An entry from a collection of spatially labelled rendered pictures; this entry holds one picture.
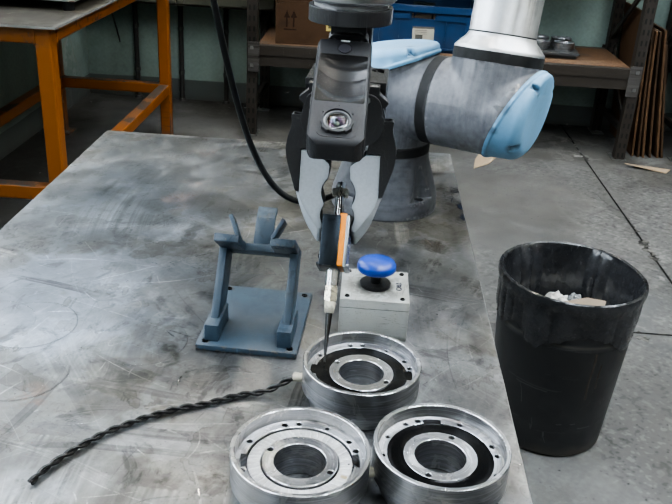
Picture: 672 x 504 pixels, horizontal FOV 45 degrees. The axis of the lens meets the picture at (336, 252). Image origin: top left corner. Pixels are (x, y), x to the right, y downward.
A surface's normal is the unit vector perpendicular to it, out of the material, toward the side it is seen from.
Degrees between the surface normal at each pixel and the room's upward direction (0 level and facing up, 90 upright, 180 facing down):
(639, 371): 0
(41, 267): 0
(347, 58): 32
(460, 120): 94
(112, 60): 90
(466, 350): 0
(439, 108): 84
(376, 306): 90
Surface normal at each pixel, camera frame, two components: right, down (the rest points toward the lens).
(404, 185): 0.36, 0.12
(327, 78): 0.04, -0.54
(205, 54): -0.05, 0.42
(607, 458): 0.05, -0.90
